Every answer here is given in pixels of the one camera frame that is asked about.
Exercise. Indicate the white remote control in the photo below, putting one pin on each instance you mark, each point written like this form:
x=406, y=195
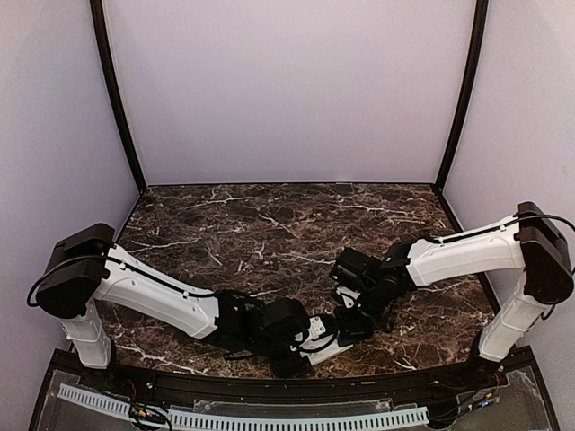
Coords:
x=333, y=349

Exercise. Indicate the right black frame post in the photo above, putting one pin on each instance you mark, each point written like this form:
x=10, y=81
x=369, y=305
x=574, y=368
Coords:
x=463, y=101

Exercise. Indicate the black front rail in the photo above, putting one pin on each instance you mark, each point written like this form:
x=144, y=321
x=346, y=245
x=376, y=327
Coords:
x=438, y=385

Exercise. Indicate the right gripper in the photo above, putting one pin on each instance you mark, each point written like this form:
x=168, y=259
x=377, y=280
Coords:
x=350, y=332

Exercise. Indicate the white slotted cable duct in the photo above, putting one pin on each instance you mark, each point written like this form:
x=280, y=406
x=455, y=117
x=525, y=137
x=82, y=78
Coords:
x=244, y=417

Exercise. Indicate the black frame post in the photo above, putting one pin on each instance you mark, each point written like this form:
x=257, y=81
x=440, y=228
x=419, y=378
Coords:
x=112, y=86
x=463, y=101

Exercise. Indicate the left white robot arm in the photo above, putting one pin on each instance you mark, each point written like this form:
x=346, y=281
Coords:
x=89, y=266

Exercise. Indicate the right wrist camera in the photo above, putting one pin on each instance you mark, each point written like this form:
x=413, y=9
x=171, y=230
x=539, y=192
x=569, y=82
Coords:
x=348, y=268

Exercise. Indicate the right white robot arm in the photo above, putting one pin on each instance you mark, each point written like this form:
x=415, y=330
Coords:
x=528, y=241

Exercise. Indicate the left black frame post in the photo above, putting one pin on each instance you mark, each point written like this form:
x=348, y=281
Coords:
x=112, y=86

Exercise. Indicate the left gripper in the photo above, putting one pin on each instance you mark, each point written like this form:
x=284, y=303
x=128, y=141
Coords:
x=292, y=368

